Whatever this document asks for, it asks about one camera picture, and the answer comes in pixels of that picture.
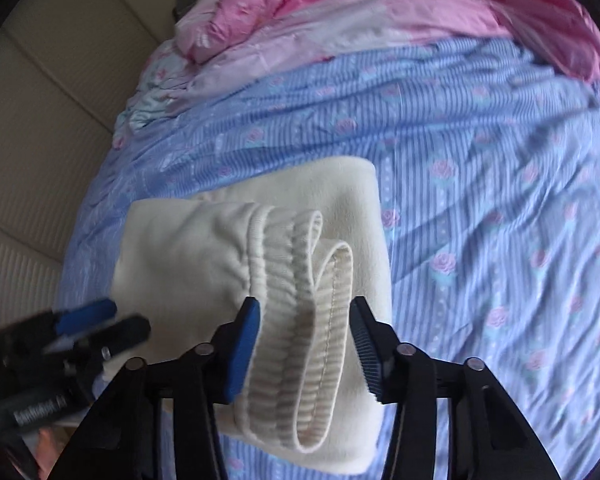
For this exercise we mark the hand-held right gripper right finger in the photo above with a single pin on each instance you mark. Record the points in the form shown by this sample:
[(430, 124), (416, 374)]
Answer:
[(367, 350)]

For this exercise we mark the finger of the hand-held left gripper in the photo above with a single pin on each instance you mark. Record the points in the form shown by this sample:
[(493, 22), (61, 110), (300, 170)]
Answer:
[(85, 315), (120, 332)]

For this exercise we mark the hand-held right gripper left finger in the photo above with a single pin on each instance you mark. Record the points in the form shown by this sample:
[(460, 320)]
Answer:
[(242, 345)]

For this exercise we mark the cream fleece pants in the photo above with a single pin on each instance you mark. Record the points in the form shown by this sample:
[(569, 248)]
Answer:
[(180, 260)]

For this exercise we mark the person's left hand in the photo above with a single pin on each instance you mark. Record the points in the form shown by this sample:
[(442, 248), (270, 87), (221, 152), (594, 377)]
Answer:
[(49, 447)]

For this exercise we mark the beige ribbed mat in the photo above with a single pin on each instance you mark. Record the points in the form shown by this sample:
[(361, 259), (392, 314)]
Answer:
[(25, 270)]

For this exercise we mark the blue striped floral bed sheet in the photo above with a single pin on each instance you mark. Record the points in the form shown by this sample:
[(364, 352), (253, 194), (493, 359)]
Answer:
[(480, 185)]

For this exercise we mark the pale floral cloth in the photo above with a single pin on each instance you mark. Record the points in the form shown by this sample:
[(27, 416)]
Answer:
[(152, 100)]

